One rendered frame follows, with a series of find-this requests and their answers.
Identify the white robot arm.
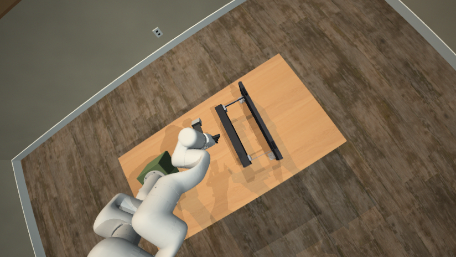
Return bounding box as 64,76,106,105
87,118,210,257

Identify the long black rectangular bar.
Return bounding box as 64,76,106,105
215,104,252,168

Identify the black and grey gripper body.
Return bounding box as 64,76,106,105
201,133,216,150

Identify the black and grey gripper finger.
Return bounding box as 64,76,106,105
212,134,220,143

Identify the black flat rectangular panel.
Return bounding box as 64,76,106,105
238,81,283,161

